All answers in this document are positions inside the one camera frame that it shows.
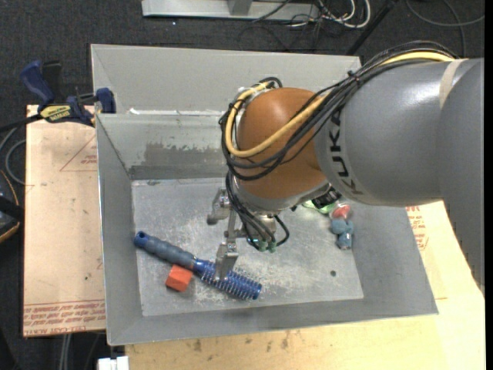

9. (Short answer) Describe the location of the orange-red block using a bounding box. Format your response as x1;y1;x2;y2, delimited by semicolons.
165;264;193;294

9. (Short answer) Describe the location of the red and white round thing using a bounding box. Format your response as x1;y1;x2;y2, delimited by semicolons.
331;202;353;220

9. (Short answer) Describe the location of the grey metal bin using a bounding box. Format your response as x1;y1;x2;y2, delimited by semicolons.
90;43;439;347

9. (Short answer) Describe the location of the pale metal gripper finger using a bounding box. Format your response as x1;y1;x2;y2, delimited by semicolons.
206;188;233;226
213;242;239;282

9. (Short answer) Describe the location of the black cylinder on white bracket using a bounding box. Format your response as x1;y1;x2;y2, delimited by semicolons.
302;190;343;216

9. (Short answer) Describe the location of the blue toy animal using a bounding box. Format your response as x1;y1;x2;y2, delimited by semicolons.
330;217;355;251

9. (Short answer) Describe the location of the brown cardboard board, red print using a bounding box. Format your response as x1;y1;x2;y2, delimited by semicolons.
22;104;450;338

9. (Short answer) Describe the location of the blue hairbrush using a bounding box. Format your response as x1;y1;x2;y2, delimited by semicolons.
132;230;263;301

